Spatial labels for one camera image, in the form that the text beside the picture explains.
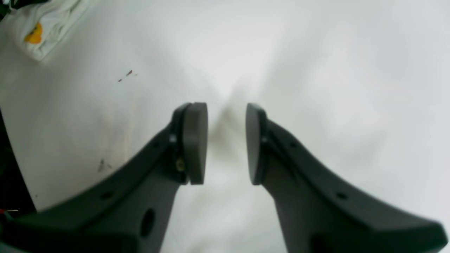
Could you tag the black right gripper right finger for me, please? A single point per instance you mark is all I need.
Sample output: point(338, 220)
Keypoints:
point(318, 211)

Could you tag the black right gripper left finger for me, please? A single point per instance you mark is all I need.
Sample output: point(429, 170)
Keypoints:
point(129, 211)

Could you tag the white printed T-shirt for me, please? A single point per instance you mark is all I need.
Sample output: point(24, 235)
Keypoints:
point(37, 26)

